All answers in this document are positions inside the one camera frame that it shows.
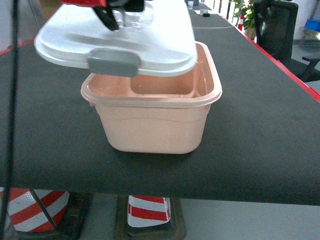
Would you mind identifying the pink plastic storage box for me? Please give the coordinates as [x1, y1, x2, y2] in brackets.
[80, 42, 223, 154]

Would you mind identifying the black mesh chair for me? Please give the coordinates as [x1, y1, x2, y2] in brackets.
[253, 0, 320, 83]

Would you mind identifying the distant red white cone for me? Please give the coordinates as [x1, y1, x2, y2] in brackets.
[237, 13, 244, 31]

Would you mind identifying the black table mat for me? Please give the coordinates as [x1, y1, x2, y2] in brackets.
[12, 12, 320, 206]

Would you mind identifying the red white traffic cone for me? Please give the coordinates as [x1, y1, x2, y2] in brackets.
[114, 195, 187, 240]

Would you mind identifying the white lid with grey handle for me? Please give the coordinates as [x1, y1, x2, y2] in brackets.
[34, 0, 197, 77]

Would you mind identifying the green potted plant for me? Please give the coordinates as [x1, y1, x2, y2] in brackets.
[230, 0, 256, 40]

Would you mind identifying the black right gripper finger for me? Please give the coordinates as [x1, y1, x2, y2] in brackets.
[93, 6, 119, 31]

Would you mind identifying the red white cone at left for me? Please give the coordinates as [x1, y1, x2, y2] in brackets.
[2, 188, 93, 240]

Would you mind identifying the black hanging cable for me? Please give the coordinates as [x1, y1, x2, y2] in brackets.
[0, 0, 20, 240]

